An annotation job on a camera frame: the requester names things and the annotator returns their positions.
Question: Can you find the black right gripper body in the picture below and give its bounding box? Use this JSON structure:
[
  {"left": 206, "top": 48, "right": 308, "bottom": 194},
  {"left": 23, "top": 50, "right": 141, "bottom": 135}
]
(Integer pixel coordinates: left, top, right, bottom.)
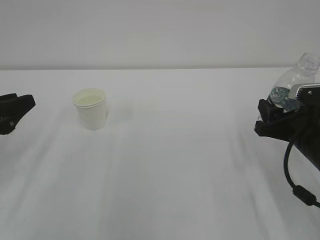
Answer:
[{"left": 254, "top": 98, "right": 320, "bottom": 169}]

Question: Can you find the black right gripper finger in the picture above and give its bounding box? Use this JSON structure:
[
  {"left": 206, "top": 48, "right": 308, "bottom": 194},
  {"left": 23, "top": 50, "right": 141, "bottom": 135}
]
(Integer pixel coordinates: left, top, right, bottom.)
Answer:
[{"left": 257, "top": 99, "right": 286, "bottom": 123}]

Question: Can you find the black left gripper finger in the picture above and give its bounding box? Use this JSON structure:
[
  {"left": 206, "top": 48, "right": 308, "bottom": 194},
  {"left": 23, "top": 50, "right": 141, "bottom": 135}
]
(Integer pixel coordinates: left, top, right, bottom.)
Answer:
[
  {"left": 0, "top": 93, "right": 18, "bottom": 102},
  {"left": 0, "top": 94, "right": 36, "bottom": 125}
]

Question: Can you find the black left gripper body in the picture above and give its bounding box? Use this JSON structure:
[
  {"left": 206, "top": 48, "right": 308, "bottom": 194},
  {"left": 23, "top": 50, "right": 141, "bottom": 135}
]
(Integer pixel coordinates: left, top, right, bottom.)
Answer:
[{"left": 0, "top": 117, "right": 16, "bottom": 135}]

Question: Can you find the clear water bottle green label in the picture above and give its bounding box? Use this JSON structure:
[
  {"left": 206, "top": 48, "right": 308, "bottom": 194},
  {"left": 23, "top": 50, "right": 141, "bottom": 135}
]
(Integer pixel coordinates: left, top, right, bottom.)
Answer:
[{"left": 266, "top": 52, "right": 320, "bottom": 113}]

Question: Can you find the white paper cup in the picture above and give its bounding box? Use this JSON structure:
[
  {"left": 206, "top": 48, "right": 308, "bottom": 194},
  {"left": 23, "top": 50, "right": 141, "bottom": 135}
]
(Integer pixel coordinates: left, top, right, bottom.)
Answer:
[{"left": 72, "top": 88, "right": 107, "bottom": 131}]

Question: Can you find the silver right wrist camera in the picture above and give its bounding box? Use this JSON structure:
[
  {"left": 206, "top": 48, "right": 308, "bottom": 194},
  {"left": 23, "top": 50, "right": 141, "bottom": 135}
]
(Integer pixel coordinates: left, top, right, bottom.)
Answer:
[{"left": 288, "top": 83, "right": 320, "bottom": 102}]

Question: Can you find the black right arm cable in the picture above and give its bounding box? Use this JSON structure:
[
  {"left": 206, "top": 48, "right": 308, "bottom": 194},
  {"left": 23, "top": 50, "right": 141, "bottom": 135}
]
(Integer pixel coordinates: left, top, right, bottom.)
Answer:
[{"left": 283, "top": 139, "right": 320, "bottom": 208}]

